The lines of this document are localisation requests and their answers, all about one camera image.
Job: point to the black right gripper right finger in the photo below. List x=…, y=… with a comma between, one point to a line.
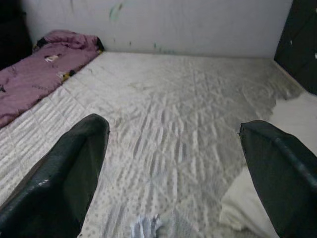
x=284, y=186

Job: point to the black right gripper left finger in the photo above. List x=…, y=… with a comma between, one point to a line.
x=62, y=178

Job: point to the dark tufted headboard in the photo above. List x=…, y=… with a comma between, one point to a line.
x=297, y=37

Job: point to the purple blanket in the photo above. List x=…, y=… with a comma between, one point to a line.
x=37, y=74

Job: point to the white quilted mattress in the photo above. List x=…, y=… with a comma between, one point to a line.
x=161, y=111

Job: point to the white blue crumpled cloth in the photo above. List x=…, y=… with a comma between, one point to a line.
x=146, y=228

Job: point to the white pillow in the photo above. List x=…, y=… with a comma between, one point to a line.
x=297, y=116

